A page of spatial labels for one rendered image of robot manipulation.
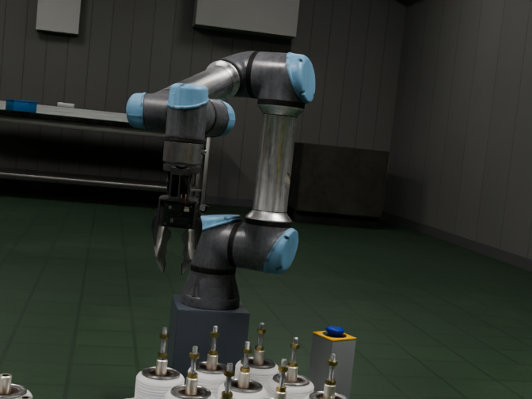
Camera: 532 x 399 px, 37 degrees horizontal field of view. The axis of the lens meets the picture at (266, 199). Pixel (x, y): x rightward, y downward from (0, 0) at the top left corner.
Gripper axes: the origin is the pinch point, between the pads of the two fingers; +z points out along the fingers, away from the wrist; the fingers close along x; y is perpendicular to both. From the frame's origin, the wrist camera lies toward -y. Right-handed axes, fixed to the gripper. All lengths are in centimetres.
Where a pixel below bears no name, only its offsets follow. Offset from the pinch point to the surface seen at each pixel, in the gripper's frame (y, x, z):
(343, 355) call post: -14.6, 38.4, 19.1
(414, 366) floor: -108, 81, 47
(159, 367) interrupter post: 1.7, -0.8, 20.1
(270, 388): 0.0, 21.5, 23.0
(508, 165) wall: -421, 224, -23
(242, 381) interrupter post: 5.4, 15.5, 20.4
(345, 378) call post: -15.3, 39.4, 24.4
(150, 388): 5.2, -2.0, 23.1
